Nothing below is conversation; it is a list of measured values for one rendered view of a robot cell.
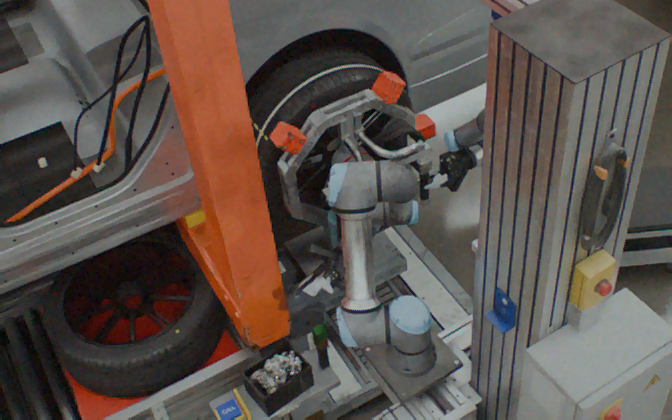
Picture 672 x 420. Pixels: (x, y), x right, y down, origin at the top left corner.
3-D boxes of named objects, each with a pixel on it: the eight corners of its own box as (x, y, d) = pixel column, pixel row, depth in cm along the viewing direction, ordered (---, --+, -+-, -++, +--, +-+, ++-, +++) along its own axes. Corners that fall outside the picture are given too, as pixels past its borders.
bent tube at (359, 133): (395, 120, 318) (394, 97, 311) (425, 149, 306) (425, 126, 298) (353, 138, 313) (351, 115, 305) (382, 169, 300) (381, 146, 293)
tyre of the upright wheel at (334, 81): (357, 182, 377) (406, 45, 343) (386, 216, 362) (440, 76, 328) (218, 195, 340) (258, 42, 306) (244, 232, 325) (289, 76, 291)
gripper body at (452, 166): (436, 155, 314) (464, 142, 318) (436, 172, 320) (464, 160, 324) (449, 167, 309) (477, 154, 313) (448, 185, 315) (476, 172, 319)
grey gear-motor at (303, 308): (286, 281, 385) (276, 227, 360) (333, 348, 358) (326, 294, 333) (249, 299, 379) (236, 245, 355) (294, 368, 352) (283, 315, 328)
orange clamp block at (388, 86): (383, 94, 317) (395, 73, 314) (395, 105, 312) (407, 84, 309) (369, 91, 313) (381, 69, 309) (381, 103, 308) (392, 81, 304)
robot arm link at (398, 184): (420, 152, 239) (416, 197, 286) (379, 155, 240) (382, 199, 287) (423, 193, 236) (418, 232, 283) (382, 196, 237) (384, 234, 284)
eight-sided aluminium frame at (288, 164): (408, 180, 352) (405, 71, 314) (418, 190, 348) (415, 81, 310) (289, 236, 336) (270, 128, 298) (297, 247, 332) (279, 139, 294)
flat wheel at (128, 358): (157, 240, 382) (145, 202, 365) (260, 319, 347) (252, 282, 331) (29, 335, 351) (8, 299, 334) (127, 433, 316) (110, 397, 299)
